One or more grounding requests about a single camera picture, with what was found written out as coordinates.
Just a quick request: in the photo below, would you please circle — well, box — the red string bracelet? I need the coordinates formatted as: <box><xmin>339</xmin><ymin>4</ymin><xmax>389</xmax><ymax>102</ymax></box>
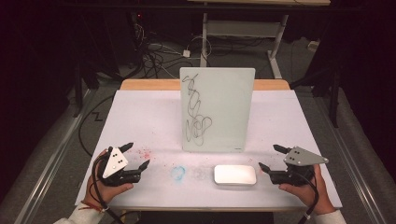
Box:
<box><xmin>78</xmin><ymin>200</ymin><xmax>109</xmax><ymax>215</ymax></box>

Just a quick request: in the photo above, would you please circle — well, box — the person's left hand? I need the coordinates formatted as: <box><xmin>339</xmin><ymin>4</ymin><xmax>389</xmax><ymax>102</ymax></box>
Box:
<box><xmin>83</xmin><ymin>148</ymin><xmax>134</xmax><ymax>208</ymax></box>

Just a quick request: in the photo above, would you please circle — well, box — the black floor cable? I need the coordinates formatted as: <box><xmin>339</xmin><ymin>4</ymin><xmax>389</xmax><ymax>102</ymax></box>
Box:
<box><xmin>78</xmin><ymin>93</ymin><xmax>117</xmax><ymax>158</ymax></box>

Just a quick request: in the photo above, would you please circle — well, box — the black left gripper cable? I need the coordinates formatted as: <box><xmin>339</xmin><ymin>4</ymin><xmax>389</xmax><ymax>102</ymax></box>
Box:
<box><xmin>91</xmin><ymin>153</ymin><xmax>124</xmax><ymax>224</ymax></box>

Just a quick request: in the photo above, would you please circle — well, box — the white table cover sheet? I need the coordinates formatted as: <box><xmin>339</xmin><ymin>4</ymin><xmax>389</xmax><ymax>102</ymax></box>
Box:
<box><xmin>75</xmin><ymin>89</ymin><xmax>343</xmax><ymax>210</ymax></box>

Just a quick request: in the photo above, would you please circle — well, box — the tangle of floor cables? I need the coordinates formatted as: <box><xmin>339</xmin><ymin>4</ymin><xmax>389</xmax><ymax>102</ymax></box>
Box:
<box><xmin>130</xmin><ymin>12</ymin><xmax>213</xmax><ymax>79</ymax></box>

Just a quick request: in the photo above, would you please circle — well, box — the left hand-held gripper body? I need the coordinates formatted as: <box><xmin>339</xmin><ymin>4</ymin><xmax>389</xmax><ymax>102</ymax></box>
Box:
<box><xmin>96</xmin><ymin>146</ymin><xmax>143</xmax><ymax>188</ymax></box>

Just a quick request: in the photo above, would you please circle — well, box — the black metal stand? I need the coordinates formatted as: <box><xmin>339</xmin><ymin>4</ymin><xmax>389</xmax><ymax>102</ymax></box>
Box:
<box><xmin>72</xmin><ymin>66</ymin><xmax>84</xmax><ymax>119</ymax></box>

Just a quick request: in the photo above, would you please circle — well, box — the metal floor rail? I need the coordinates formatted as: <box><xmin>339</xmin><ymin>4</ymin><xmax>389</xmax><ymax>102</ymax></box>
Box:
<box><xmin>312</xmin><ymin>92</ymin><xmax>388</xmax><ymax>224</ymax></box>
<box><xmin>13</xmin><ymin>88</ymin><xmax>98</xmax><ymax>224</ymax></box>

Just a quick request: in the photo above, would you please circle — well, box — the white whiteboard eraser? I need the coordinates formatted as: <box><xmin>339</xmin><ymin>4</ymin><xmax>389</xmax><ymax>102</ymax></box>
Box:
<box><xmin>213</xmin><ymin>164</ymin><xmax>258</xmax><ymax>187</ymax></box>

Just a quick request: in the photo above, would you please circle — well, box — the person's right hand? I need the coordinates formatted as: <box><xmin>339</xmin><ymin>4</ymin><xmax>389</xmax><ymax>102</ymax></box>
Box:
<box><xmin>278</xmin><ymin>163</ymin><xmax>337</xmax><ymax>216</ymax></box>

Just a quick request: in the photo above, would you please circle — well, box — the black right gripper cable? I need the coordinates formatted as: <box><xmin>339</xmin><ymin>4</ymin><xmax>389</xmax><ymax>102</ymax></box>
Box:
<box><xmin>292</xmin><ymin>172</ymin><xmax>320</xmax><ymax>224</ymax></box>

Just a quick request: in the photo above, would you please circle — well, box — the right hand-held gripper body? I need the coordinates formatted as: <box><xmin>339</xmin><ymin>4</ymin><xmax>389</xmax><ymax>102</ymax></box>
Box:
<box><xmin>268</xmin><ymin>146</ymin><xmax>330</xmax><ymax>188</ymax></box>

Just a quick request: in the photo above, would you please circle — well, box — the white metal desk frame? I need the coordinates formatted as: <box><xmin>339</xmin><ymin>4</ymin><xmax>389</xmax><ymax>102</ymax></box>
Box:
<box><xmin>199</xmin><ymin>12</ymin><xmax>290</xmax><ymax>79</ymax></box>

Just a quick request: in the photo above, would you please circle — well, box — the white whiteboard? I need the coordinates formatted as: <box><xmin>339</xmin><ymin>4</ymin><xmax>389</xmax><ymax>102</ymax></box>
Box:
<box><xmin>179</xmin><ymin>66</ymin><xmax>257</xmax><ymax>154</ymax></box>

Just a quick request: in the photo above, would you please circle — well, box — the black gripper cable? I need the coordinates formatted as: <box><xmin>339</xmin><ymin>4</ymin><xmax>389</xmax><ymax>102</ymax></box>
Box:
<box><xmin>292</xmin><ymin>172</ymin><xmax>320</xmax><ymax>224</ymax></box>
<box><xmin>91</xmin><ymin>153</ymin><xmax>124</xmax><ymax>224</ymax></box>

